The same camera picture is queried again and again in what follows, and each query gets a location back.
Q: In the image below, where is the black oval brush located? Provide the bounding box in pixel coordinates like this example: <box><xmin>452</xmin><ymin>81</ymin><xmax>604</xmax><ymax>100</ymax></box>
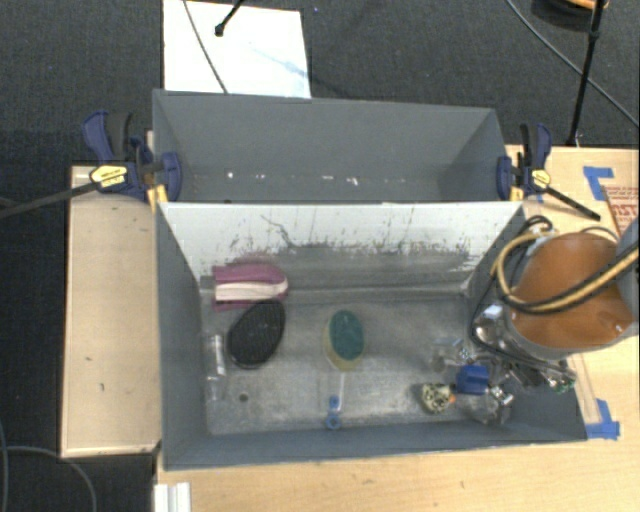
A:
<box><xmin>226</xmin><ymin>299</ymin><xmax>288</xmax><ymax>371</ymax></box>

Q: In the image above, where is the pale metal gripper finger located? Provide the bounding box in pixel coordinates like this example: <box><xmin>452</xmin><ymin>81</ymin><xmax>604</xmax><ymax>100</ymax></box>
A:
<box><xmin>462</xmin><ymin>385</ymin><xmax>515</xmax><ymax>427</ymax></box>
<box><xmin>431</xmin><ymin>337</ymin><xmax>474</xmax><ymax>373</ymax></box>

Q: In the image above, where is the blue block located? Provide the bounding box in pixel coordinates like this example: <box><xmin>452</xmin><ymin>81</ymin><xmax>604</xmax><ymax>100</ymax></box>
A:
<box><xmin>455</xmin><ymin>364</ymin><xmax>490</xmax><ymax>397</ymax></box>

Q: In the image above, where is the pale wood board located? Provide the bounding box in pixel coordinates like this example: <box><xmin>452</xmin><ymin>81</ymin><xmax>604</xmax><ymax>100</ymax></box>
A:
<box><xmin>59</xmin><ymin>164</ymin><xmax>164</xmax><ymax>459</ymax></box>

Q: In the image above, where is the brown cardboard with red print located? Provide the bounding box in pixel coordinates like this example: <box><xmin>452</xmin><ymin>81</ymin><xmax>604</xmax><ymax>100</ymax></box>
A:
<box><xmin>600</xmin><ymin>183</ymin><xmax>640</xmax><ymax>242</ymax></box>

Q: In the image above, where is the green brush with clear handle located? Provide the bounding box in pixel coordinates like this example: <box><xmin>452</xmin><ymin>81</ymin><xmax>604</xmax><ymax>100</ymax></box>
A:
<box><xmin>321</xmin><ymin>308</ymin><xmax>366</xmax><ymax>432</ymax></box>

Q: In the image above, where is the grey metal bin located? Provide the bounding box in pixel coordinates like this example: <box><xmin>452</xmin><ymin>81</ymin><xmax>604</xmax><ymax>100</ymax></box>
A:
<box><xmin>149</xmin><ymin>88</ymin><xmax>589</xmax><ymax>472</ymax></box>

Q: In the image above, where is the purple and white rounded block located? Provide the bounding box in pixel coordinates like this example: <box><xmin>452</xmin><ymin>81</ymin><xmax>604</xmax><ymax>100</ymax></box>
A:
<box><xmin>210</xmin><ymin>263</ymin><xmax>290</xmax><ymax>313</ymax></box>

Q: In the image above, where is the olive and orange toy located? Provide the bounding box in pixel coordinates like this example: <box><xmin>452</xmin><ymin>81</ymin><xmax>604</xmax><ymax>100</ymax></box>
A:
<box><xmin>418</xmin><ymin>381</ymin><xmax>457</xmax><ymax>416</ymax></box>

